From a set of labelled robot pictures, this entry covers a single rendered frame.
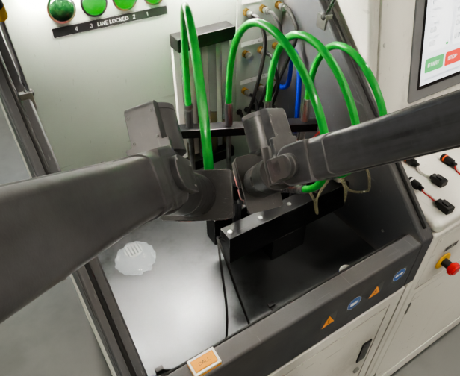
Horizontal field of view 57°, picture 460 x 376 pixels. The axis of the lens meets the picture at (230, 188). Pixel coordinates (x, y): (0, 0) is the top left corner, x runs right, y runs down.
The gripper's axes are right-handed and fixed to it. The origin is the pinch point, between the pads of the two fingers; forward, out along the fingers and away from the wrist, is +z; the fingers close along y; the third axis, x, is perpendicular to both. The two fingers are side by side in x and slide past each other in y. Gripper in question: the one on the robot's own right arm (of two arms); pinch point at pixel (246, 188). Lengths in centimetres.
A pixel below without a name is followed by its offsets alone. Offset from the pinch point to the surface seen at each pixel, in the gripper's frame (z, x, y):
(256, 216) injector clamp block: 9.9, -3.3, -5.9
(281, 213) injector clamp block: 9.4, -8.9, -6.7
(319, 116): -17.9, -10.0, 7.4
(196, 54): -24.3, 8.9, 18.3
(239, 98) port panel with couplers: 24.6, -11.0, 25.1
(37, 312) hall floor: 125, 71, -23
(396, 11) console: -4.5, -40.4, 28.8
